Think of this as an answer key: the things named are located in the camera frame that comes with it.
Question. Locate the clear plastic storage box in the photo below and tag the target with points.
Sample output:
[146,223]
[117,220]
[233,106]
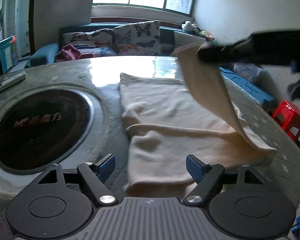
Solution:
[248,71]

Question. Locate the cream sweater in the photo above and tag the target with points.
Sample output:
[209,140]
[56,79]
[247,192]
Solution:
[168,119]

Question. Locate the plain grey pillow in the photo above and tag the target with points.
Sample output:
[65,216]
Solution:
[185,40]

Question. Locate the round black induction cooktop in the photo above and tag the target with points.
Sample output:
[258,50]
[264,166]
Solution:
[43,128]

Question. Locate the blue white toy box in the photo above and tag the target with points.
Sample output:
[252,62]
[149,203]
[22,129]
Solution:
[8,53]

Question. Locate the small butterfly print pillow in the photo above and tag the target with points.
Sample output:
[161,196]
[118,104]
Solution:
[98,42]

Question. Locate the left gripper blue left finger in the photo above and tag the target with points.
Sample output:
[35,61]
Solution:
[105,167]

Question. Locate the panda plush toy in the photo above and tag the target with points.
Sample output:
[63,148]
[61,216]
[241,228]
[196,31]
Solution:
[190,27]

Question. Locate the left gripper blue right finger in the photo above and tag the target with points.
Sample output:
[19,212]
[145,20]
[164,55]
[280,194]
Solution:
[196,168]

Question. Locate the flat grey remote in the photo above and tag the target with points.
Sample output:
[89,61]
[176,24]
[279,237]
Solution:
[12,81]

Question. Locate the pink crumpled cloth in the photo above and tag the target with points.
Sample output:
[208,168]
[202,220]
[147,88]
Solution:
[70,53]

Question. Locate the red plastic stool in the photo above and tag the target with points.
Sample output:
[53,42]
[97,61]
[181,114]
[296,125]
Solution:
[287,115]

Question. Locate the large butterfly print pillow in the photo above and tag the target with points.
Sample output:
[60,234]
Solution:
[141,38]

